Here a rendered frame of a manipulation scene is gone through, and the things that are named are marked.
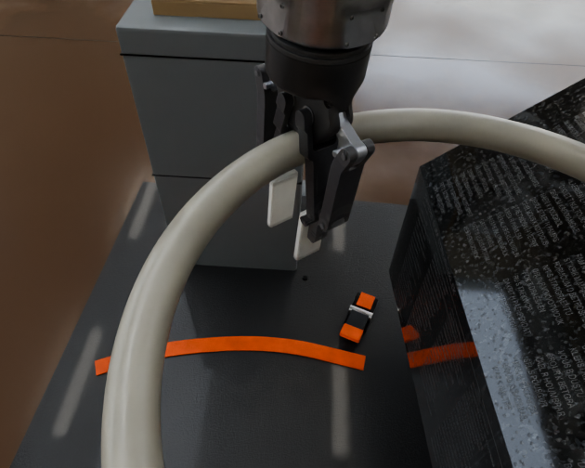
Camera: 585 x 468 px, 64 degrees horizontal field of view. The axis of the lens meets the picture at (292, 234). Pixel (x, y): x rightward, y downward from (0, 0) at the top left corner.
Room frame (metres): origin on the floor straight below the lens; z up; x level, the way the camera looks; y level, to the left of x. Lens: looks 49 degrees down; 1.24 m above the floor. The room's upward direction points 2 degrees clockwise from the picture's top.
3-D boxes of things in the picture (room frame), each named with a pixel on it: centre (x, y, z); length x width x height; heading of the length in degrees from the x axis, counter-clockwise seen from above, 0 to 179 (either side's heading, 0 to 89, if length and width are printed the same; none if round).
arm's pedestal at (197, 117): (1.13, 0.18, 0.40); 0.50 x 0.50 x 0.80; 88
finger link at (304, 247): (0.31, -0.02, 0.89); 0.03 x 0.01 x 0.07; 126
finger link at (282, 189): (0.35, 0.01, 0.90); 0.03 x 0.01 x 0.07; 126
